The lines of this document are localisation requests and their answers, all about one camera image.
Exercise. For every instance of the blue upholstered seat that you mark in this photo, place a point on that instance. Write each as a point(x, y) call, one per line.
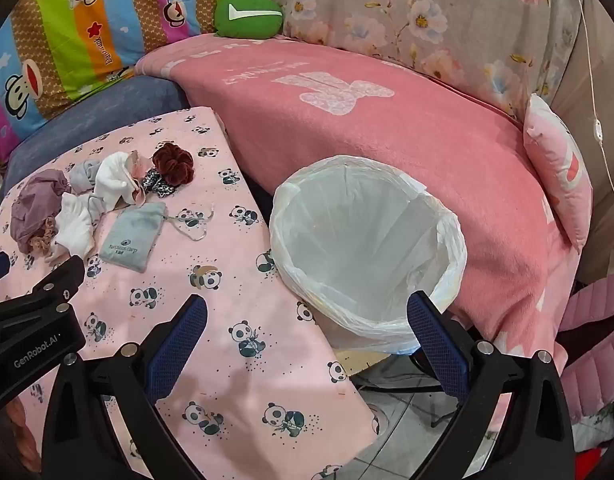
point(112, 105)

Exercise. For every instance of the striped monkey-print quilt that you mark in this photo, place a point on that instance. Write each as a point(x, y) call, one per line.
point(87, 25)

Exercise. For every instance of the pink pillow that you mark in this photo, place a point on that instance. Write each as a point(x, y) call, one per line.
point(557, 165)

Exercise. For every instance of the dark red scrunchie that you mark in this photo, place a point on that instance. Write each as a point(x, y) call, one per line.
point(173, 162)

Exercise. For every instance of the panda-print pink cloth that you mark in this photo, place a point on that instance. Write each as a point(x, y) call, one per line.
point(237, 280)

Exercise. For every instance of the peach scrunchie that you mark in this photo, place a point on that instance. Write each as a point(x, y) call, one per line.
point(42, 242)

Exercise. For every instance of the grey floral blanket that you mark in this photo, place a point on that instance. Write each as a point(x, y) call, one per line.
point(412, 10)

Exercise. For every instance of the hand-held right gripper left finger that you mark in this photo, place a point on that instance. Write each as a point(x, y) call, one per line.
point(179, 345)

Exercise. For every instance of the black and white scrunchie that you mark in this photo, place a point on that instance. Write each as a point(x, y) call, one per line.
point(158, 185)

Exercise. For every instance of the grey sock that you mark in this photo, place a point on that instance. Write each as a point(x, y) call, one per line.
point(84, 175)

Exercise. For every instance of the green pillow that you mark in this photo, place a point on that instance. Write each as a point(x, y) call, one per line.
point(249, 17)

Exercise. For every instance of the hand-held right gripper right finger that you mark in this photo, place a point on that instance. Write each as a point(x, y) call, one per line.
point(437, 345)

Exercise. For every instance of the purple cloth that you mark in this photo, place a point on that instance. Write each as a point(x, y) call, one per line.
point(34, 200)

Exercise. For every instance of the floor drain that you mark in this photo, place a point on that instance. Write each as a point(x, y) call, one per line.
point(382, 419)

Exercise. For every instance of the brown cardboard sheet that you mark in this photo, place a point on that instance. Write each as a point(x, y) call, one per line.
point(359, 360)

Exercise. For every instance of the white-lined trash bin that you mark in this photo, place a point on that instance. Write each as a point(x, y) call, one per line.
point(357, 240)

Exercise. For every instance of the pink blanket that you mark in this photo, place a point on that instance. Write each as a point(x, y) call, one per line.
point(387, 130)

